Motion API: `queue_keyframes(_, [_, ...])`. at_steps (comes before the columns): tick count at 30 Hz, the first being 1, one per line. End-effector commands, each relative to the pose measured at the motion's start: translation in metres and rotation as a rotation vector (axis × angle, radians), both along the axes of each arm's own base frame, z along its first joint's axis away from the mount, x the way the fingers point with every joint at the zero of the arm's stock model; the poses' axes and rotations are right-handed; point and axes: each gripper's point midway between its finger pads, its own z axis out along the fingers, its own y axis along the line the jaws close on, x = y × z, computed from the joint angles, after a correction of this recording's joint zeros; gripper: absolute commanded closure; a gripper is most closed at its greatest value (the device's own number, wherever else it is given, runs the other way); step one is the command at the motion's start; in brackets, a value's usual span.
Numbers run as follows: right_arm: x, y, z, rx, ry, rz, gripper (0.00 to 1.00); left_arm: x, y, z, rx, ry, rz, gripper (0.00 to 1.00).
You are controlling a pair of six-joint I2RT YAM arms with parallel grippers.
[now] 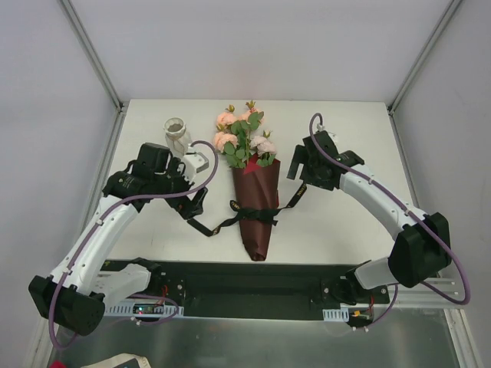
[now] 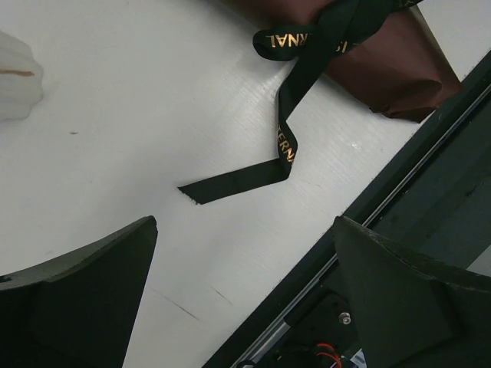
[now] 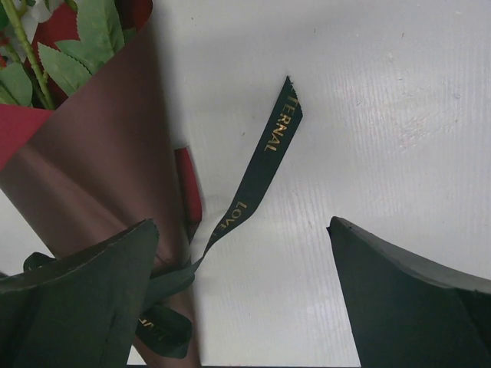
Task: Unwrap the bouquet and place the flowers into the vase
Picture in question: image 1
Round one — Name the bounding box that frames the brown red wrapping paper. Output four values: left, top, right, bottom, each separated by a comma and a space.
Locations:
232, 154, 281, 261

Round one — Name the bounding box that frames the pink artificial flower bunch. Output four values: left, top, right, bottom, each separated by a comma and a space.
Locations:
212, 100, 277, 169

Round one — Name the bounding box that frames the black ribbon with gold print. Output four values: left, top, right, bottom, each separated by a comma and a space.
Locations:
187, 183, 307, 237

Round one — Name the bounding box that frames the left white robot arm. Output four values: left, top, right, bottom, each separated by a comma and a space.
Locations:
28, 143, 210, 338

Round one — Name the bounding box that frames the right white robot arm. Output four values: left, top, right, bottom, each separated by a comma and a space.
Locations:
287, 132, 452, 305

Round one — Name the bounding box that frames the white ribbed ceramic vase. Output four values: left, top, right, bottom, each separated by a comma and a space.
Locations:
163, 117, 192, 158

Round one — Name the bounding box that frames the red object at bottom edge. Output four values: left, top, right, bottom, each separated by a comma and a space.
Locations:
49, 360, 66, 368

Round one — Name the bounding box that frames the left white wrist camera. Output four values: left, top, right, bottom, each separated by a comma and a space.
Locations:
182, 152, 209, 177

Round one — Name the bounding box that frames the right aluminium frame post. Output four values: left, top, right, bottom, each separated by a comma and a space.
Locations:
387, 0, 464, 117

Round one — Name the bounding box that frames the aluminium frame post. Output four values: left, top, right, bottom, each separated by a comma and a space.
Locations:
58, 0, 124, 113
387, 0, 464, 117

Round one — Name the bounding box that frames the left white cable duct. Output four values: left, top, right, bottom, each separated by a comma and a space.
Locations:
104, 301, 184, 318

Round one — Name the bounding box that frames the white cable duct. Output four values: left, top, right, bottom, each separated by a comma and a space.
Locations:
322, 307, 373, 323
104, 301, 184, 318

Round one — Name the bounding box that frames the right white cable duct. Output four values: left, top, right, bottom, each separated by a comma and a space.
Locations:
322, 307, 373, 323

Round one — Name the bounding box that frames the left aluminium frame post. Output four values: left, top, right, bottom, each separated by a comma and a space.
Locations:
58, 0, 124, 113

